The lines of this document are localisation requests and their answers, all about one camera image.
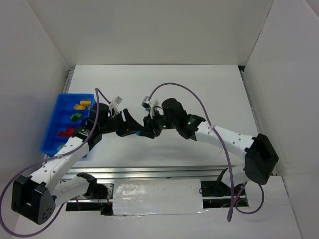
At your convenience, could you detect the yellow studded lego plate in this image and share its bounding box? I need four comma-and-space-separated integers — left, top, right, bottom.
73, 104, 88, 111

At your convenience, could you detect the long yellow lego brick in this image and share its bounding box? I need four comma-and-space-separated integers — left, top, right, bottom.
80, 101, 91, 107

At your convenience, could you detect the red rounded lego brick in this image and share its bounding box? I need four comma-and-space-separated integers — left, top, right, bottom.
65, 127, 75, 135

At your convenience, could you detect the long red lego brick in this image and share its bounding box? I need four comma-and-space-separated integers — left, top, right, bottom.
58, 131, 72, 137

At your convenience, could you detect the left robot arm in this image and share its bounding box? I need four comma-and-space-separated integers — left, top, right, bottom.
11, 103, 143, 225

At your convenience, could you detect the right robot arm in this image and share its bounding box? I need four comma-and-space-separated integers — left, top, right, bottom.
139, 97, 279, 197

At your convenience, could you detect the blue compartment bin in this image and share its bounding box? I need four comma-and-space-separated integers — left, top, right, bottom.
40, 93, 96, 157

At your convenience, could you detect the white taped panel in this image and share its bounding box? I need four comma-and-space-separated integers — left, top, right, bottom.
113, 179, 204, 216

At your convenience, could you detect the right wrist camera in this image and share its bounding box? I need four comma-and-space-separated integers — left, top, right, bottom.
142, 96, 158, 119

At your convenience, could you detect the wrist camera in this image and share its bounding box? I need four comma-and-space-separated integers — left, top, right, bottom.
142, 96, 158, 119
109, 96, 123, 114

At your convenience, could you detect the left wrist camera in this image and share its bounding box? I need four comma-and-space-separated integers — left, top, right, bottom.
109, 96, 123, 114

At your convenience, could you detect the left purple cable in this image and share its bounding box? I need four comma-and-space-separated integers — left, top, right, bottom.
0, 87, 113, 237

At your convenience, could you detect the purple cable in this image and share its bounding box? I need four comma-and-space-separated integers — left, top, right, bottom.
0, 87, 113, 237
149, 83, 265, 223

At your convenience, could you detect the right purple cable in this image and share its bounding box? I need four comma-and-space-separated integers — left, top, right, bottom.
149, 83, 265, 223

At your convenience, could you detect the aluminium front rail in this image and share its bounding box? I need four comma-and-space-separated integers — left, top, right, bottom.
59, 166, 255, 180

